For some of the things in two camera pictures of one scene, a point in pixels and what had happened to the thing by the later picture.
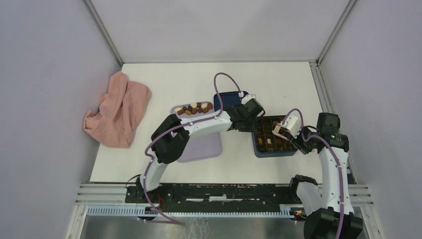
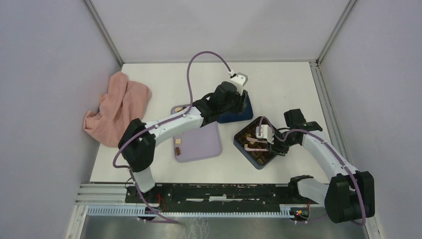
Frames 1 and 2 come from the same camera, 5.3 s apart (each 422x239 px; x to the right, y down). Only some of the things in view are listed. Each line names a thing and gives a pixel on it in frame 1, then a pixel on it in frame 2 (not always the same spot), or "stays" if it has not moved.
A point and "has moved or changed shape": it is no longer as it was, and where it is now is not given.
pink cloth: x=121 y=107 stays
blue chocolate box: x=267 y=144 has moved or changed shape
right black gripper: x=305 y=150 -> x=276 y=149
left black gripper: x=252 y=128 -> x=240 y=100
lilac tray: x=202 y=146 stays
